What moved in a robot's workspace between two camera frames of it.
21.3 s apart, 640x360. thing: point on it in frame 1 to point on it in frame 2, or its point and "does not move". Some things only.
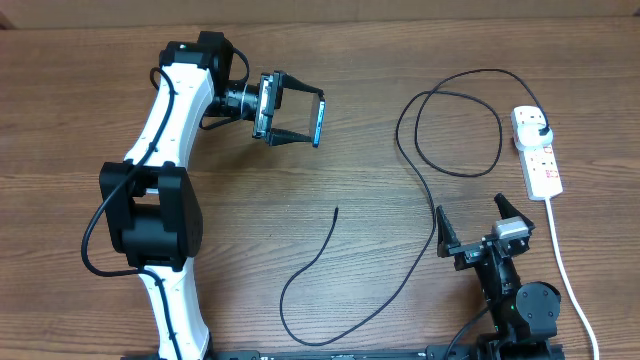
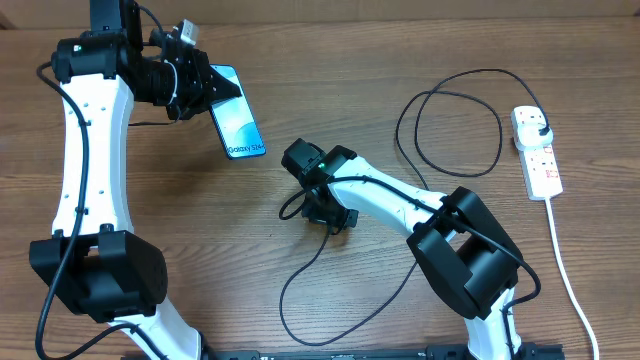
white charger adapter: (527, 136) does not move
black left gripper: (265, 106) to (202, 78)
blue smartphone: (317, 107) to (235, 120)
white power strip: (538, 163) does not move
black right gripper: (467, 252) to (317, 213)
